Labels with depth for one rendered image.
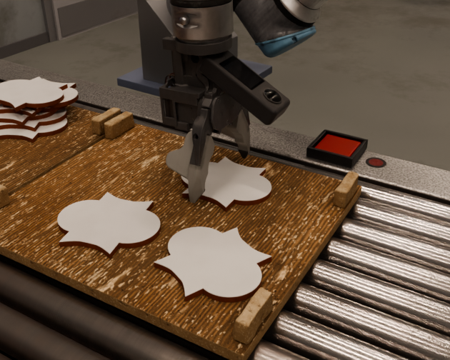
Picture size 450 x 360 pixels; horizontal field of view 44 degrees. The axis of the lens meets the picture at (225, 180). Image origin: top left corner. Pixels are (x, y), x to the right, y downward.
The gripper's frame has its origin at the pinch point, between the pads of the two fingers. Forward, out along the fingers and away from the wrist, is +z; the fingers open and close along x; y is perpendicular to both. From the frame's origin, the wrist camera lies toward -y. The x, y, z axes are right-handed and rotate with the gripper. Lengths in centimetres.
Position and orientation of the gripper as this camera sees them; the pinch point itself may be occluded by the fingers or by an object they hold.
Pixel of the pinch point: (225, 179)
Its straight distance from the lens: 78.7
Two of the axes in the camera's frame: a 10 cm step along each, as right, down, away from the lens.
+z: 0.4, 8.7, 5.0
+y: -8.6, -2.2, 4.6
